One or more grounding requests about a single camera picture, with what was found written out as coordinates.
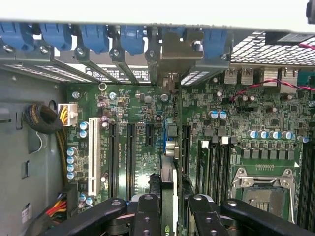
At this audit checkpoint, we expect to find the CPU socket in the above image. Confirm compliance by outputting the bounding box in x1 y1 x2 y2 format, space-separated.
231 167 298 224

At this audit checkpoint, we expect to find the long black expansion slot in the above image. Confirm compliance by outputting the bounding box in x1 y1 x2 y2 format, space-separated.
183 124 192 177
126 122 136 200
109 122 119 197

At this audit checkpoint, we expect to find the short black expansion slot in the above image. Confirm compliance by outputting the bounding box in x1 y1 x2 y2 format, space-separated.
145 122 155 146

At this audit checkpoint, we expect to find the white expansion slot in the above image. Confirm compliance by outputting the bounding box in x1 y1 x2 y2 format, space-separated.
88 117 102 195

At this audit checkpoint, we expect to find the blue expansion slot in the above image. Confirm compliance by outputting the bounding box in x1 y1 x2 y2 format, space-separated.
162 118 171 158

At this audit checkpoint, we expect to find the green motherboard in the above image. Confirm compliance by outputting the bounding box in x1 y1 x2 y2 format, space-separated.
65 71 315 227

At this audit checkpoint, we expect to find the white power connector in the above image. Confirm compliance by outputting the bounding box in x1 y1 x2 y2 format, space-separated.
58 102 78 126

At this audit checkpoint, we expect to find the open grey PC case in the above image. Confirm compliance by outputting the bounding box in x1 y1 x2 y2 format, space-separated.
0 17 315 236

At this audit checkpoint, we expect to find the black braided cable loom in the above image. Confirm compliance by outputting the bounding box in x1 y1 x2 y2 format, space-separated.
24 103 68 185

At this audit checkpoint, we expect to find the red black twisted wire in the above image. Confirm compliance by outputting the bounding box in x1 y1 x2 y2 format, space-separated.
230 78 315 102

